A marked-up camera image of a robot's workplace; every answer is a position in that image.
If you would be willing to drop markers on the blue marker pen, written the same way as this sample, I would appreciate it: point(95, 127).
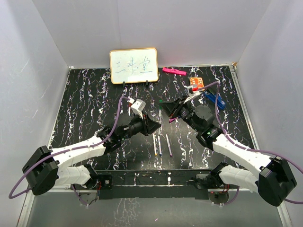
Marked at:
point(160, 150)

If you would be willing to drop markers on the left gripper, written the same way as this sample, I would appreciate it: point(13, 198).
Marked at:
point(148, 126)

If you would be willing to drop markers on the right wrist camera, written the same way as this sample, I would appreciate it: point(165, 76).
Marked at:
point(193, 93)

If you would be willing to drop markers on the green pen cap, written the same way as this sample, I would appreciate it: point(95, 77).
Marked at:
point(160, 104)

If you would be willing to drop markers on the small whiteboard with writing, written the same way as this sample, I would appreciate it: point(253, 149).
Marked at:
point(134, 66)

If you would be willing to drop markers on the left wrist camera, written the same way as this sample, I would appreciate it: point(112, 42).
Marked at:
point(138, 107)

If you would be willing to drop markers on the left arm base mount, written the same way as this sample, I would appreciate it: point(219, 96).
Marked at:
point(97, 182)

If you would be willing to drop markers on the blue plastic clip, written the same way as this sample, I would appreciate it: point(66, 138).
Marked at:
point(215, 98)

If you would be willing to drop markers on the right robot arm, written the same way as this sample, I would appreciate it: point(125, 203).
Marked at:
point(270, 177)

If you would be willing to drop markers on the pink marker pen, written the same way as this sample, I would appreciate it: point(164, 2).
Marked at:
point(169, 147)

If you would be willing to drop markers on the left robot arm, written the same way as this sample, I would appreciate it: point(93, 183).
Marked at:
point(47, 168)

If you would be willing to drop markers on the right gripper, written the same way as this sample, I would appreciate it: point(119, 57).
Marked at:
point(171, 108)

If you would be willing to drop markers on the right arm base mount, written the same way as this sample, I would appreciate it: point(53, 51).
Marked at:
point(208, 186)

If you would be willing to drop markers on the green marker pen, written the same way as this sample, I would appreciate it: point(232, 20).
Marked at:
point(159, 118)

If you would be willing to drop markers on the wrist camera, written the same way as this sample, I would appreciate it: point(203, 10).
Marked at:
point(193, 93)
point(138, 107)

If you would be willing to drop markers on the yellow marker pen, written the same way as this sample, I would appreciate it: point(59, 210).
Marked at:
point(154, 145)

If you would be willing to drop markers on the orange card box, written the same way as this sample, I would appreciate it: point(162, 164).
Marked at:
point(196, 83)

